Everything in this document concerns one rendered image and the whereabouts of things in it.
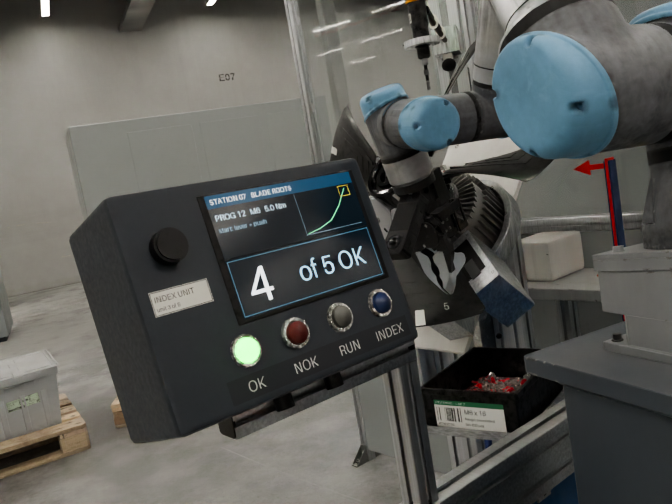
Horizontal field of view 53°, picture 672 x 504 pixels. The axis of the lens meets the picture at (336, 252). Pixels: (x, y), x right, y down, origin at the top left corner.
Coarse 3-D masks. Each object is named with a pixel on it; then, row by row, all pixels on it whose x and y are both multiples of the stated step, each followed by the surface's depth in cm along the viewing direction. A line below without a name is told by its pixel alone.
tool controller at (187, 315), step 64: (192, 192) 55; (256, 192) 58; (320, 192) 62; (128, 256) 50; (192, 256) 53; (320, 256) 60; (384, 256) 65; (128, 320) 52; (192, 320) 52; (256, 320) 55; (320, 320) 59; (384, 320) 63; (128, 384) 55; (192, 384) 50; (256, 384) 53
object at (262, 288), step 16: (256, 256) 57; (272, 256) 57; (240, 272) 55; (256, 272) 56; (272, 272) 57; (240, 288) 55; (256, 288) 56; (272, 288) 57; (240, 304) 54; (256, 304) 55; (272, 304) 56; (288, 304) 57
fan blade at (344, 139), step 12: (348, 108) 163; (348, 120) 161; (336, 132) 167; (348, 132) 161; (360, 132) 155; (336, 144) 167; (348, 144) 160; (360, 144) 155; (336, 156) 167; (348, 156) 160; (360, 156) 155; (372, 156) 150; (360, 168) 156; (372, 168) 151
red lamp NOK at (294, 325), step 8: (288, 320) 56; (296, 320) 57; (288, 328) 56; (296, 328) 56; (304, 328) 57; (288, 336) 56; (296, 336) 56; (304, 336) 56; (288, 344) 56; (296, 344) 56; (304, 344) 57
